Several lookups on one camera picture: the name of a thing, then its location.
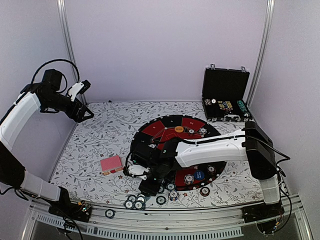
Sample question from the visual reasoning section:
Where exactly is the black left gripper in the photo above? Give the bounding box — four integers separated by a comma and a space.
43, 91, 95, 122

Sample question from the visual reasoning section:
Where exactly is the green chip front cluster top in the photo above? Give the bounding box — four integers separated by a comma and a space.
136, 194, 146, 203

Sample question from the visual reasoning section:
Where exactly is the green chip cluster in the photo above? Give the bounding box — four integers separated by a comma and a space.
136, 194, 146, 203
134, 200, 146, 210

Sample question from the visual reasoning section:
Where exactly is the blue chip stack seat four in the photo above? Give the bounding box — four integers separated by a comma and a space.
183, 174, 195, 186

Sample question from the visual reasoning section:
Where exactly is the blue small blind button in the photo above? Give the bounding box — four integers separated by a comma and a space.
193, 170, 205, 181

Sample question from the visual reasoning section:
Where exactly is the brown 100 poker chip stack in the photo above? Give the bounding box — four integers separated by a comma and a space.
199, 187, 210, 197

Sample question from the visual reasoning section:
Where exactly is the brown chip stack seat three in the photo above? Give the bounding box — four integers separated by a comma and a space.
207, 165, 217, 176

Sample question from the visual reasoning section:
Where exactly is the orange big blind button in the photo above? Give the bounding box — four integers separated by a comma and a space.
174, 126, 184, 133

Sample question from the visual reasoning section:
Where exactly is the blue chip stack seat one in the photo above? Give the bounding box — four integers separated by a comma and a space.
198, 127, 207, 136

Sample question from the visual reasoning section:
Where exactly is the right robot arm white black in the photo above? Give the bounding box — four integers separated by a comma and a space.
125, 121, 290, 218

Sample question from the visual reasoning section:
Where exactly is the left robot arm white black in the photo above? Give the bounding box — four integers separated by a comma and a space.
0, 69, 94, 217

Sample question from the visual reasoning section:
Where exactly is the red playing card deck box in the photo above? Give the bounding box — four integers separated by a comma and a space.
100, 155, 123, 176

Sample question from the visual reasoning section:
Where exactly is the round red black poker mat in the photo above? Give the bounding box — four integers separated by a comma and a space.
130, 115, 227, 194

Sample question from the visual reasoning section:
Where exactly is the black poker chip case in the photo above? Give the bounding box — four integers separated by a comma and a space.
202, 63, 253, 122

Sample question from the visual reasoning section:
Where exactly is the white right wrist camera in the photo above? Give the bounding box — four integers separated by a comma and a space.
123, 165, 150, 181

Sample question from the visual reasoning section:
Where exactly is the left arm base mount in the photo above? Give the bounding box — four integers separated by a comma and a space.
46, 200, 92, 223

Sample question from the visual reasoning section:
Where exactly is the left aluminium frame post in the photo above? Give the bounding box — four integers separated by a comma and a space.
56, 0, 88, 107

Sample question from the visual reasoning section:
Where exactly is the aluminium frame post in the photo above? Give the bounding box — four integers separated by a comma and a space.
246, 0, 276, 107
56, 0, 88, 107

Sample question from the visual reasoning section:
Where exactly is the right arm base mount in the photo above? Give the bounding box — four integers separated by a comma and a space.
241, 201, 285, 235

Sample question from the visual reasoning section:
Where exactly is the right aluminium frame post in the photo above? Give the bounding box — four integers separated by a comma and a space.
246, 0, 276, 107

